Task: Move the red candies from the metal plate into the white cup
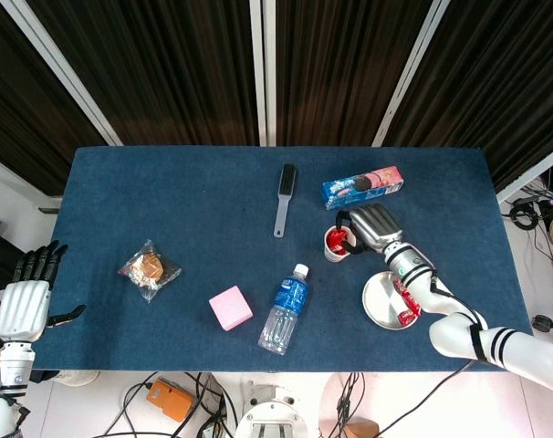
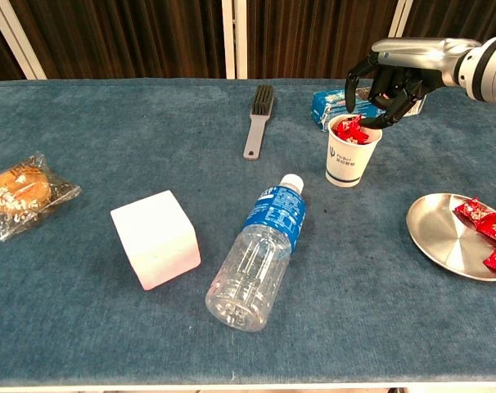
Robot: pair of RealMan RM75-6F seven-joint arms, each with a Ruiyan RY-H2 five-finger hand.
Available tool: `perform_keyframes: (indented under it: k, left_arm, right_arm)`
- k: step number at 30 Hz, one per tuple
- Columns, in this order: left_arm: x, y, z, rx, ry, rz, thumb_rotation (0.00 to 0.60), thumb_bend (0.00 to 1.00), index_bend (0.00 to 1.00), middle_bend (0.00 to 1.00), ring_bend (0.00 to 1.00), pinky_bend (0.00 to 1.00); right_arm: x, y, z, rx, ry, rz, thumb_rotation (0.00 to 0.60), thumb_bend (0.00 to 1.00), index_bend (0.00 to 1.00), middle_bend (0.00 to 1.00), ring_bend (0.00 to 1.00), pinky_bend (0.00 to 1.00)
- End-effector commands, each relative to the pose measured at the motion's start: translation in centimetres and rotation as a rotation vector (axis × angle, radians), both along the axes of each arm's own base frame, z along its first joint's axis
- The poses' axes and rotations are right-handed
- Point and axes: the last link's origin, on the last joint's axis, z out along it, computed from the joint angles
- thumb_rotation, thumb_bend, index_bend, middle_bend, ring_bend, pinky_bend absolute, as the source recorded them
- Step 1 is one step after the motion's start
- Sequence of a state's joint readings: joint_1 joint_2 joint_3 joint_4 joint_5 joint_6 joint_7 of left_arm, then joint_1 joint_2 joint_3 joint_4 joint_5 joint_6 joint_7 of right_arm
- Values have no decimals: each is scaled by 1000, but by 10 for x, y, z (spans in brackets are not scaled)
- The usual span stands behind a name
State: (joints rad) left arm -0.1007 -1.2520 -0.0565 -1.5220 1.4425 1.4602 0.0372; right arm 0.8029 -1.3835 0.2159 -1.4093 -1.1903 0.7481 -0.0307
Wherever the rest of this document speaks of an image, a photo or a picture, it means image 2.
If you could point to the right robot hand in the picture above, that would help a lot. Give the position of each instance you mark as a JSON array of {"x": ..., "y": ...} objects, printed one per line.
[{"x": 416, "y": 57}]

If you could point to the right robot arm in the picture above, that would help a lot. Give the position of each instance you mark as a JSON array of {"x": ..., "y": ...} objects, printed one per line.
[{"x": 489, "y": 69}]

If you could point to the white paper cup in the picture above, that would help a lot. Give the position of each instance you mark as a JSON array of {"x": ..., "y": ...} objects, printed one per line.
[{"x": 346, "y": 163}]

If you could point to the silver metal plate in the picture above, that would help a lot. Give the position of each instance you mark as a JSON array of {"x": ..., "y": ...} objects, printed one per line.
[{"x": 436, "y": 229}]

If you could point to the blue pink cookie box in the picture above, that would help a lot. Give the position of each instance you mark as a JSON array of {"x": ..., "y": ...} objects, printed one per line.
[{"x": 330, "y": 104}]

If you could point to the grey brush black bristles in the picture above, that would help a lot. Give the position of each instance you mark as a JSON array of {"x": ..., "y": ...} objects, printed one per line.
[{"x": 254, "y": 135}]

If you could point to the clear bottle blue label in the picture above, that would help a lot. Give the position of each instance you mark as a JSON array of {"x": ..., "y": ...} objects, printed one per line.
[{"x": 248, "y": 266}]

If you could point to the blue felt table cloth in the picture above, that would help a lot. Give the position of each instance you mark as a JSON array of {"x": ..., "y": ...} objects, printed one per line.
[{"x": 109, "y": 123}]

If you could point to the pink foam cube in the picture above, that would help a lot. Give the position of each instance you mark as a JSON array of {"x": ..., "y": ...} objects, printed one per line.
[{"x": 158, "y": 237}]

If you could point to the bread in clear wrapper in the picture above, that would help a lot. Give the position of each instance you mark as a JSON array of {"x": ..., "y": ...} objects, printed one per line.
[{"x": 23, "y": 192}]

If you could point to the white partition frame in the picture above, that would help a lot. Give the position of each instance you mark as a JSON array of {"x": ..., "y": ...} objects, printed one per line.
[
  {"x": 23, "y": 45},
  {"x": 395, "y": 24}
]

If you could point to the white partition post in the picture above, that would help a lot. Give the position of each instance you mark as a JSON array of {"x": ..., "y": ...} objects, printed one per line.
[
  {"x": 241, "y": 41},
  {"x": 228, "y": 41}
]

